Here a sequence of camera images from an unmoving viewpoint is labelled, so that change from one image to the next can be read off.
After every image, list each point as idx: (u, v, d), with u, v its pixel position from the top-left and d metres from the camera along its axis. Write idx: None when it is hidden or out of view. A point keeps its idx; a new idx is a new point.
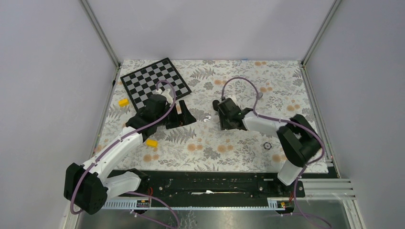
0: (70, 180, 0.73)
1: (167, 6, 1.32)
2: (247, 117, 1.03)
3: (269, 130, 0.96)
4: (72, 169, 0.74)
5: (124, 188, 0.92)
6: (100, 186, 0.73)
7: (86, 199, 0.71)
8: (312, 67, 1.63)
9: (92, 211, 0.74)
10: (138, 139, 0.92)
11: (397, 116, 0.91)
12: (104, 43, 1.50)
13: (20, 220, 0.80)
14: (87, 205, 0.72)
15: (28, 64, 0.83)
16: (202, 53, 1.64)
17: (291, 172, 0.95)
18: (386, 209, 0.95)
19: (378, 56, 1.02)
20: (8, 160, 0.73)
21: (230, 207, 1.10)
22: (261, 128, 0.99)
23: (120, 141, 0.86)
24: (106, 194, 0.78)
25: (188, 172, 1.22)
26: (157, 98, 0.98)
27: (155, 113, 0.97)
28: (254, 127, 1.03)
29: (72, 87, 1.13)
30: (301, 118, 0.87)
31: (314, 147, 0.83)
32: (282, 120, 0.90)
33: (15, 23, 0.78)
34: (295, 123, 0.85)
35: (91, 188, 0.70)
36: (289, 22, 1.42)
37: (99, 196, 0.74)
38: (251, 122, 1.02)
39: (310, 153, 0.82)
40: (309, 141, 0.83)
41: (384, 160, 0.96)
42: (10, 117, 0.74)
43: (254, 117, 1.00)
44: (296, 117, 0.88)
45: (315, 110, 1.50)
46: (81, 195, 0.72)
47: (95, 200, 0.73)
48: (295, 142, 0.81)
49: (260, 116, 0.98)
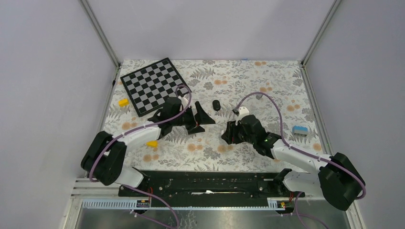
0: (97, 145, 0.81)
1: (167, 6, 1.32)
2: (277, 147, 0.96)
3: (303, 166, 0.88)
4: (101, 136, 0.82)
5: (131, 174, 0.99)
6: (121, 158, 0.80)
7: (103, 170, 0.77)
8: (312, 67, 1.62)
9: (106, 182, 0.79)
10: (157, 131, 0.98)
11: (397, 116, 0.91)
12: (104, 43, 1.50)
13: (20, 220, 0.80)
14: (102, 175, 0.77)
15: (28, 64, 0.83)
16: (202, 53, 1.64)
17: (303, 185, 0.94)
18: (385, 209, 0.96)
19: (378, 56, 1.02)
20: (9, 160, 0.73)
21: (230, 207, 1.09)
22: (294, 161, 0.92)
23: (143, 127, 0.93)
24: (121, 170, 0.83)
25: (188, 172, 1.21)
26: (173, 101, 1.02)
27: (171, 114, 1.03)
28: (283, 158, 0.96)
29: (72, 87, 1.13)
30: (342, 157, 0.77)
31: (357, 189, 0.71)
32: (321, 159, 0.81)
33: (15, 23, 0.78)
34: (337, 163, 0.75)
35: (111, 160, 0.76)
36: (289, 22, 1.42)
37: (116, 169, 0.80)
38: (281, 153, 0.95)
39: (353, 195, 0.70)
40: (352, 182, 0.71)
41: (384, 160, 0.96)
42: (10, 117, 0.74)
43: (286, 149, 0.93)
44: (336, 155, 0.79)
45: (316, 110, 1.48)
46: (102, 163, 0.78)
47: (113, 171, 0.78)
48: (337, 184, 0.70)
49: (293, 148, 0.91)
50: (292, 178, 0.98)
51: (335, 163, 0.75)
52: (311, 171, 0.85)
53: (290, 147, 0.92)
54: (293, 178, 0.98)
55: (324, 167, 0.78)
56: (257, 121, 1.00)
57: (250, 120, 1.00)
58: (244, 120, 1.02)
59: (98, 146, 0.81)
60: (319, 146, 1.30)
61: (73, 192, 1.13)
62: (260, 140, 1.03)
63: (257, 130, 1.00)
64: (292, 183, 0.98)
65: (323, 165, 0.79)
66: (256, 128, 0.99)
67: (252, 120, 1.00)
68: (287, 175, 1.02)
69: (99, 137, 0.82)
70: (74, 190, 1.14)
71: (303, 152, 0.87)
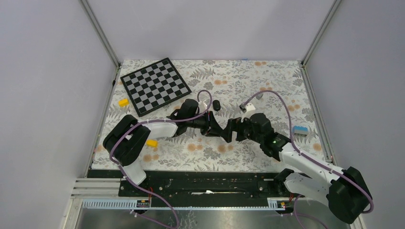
0: (122, 126, 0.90)
1: (168, 6, 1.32)
2: (286, 151, 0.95)
3: (313, 175, 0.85)
4: (128, 119, 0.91)
5: (138, 168, 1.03)
6: (142, 143, 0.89)
7: (123, 152, 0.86)
8: (312, 67, 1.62)
9: (124, 162, 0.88)
10: (173, 129, 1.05)
11: (398, 116, 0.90)
12: (104, 43, 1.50)
13: (19, 221, 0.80)
14: (122, 157, 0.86)
15: (29, 64, 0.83)
16: (202, 53, 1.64)
17: (304, 189, 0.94)
18: (384, 209, 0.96)
19: (378, 56, 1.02)
20: (8, 160, 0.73)
21: (230, 207, 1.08)
22: (303, 168, 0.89)
23: (163, 121, 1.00)
24: (137, 155, 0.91)
25: (188, 172, 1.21)
26: (190, 103, 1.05)
27: (187, 116, 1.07)
28: (291, 163, 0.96)
29: (72, 87, 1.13)
30: (355, 172, 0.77)
31: (364, 203, 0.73)
32: (333, 171, 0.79)
33: (16, 25, 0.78)
34: (349, 179, 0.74)
35: (133, 144, 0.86)
36: (290, 22, 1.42)
37: (135, 152, 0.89)
38: (290, 159, 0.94)
39: (358, 209, 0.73)
40: (360, 198, 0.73)
41: (383, 159, 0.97)
42: (10, 116, 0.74)
43: (295, 155, 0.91)
44: (350, 170, 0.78)
45: (316, 110, 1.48)
46: (123, 143, 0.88)
47: (132, 153, 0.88)
48: (346, 199, 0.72)
49: (303, 155, 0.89)
50: (294, 181, 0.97)
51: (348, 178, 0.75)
52: (320, 181, 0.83)
53: (300, 154, 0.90)
54: (296, 181, 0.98)
55: (335, 180, 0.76)
56: (266, 121, 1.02)
57: (259, 120, 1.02)
58: (253, 119, 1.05)
59: (122, 128, 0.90)
60: (319, 146, 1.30)
61: (73, 192, 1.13)
62: (267, 141, 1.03)
63: (266, 130, 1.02)
64: (293, 184, 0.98)
65: (335, 178, 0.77)
66: (265, 128, 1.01)
67: (262, 120, 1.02)
68: (290, 177, 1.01)
69: (125, 119, 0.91)
70: (74, 190, 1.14)
71: (314, 161, 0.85)
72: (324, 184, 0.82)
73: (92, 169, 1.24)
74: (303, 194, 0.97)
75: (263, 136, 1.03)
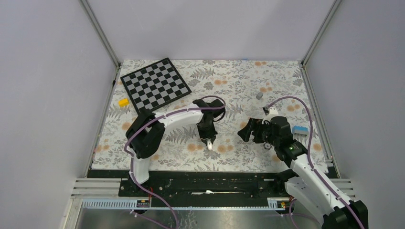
0: (140, 121, 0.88)
1: (168, 6, 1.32)
2: (300, 161, 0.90)
3: (317, 193, 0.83)
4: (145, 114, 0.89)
5: (146, 168, 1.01)
6: (158, 139, 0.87)
7: (138, 146, 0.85)
8: (312, 67, 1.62)
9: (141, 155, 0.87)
10: (198, 117, 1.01)
11: (397, 116, 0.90)
12: (104, 43, 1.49)
13: (19, 221, 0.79)
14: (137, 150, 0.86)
15: (28, 64, 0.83)
16: (202, 53, 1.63)
17: (304, 199, 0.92)
18: (381, 209, 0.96)
19: (378, 56, 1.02)
20: (7, 159, 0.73)
21: (230, 207, 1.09)
22: (311, 186, 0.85)
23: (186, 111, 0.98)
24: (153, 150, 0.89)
25: (188, 172, 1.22)
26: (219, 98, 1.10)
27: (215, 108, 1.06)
28: (300, 174, 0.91)
29: (72, 87, 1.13)
30: (362, 206, 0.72)
31: None
32: (340, 198, 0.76)
33: (15, 25, 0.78)
34: (354, 213, 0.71)
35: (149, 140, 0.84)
36: (290, 22, 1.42)
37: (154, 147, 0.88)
38: (300, 170, 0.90)
39: None
40: None
41: (381, 160, 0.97)
42: (10, 116, 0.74)
43: (308, 170, 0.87)
44: (357, 202, 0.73)
45: (316, 110, 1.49)
46: (142, 137, 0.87)
47: (147, 150, 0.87)
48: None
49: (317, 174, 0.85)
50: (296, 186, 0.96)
51: (350, 209, 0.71)
52: (322, 202, 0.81)
53: (313, 170, 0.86)
54: (298, 187, 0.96)
55: (338, 207, 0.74)
56: (287, 124, 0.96)
57: (280, 122, 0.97)
58: (274, 120, 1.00)
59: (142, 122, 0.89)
60: (320, 146, 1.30)
61: (73, 192, 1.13)
62: (283, 146, 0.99)
63: (283, 135, 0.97)
64: (293, 189, 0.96)
65: (338, 205, 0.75)
66: (283, 131, 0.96)
67: (283, 123, 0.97)
68: (294, 179, 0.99)
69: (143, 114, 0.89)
70: (74, 190, 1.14)
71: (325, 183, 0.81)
72: (325, 205, 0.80)
73: (92, 169, 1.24)
74: (298, 200, 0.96)
75: (280, 139, 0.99)
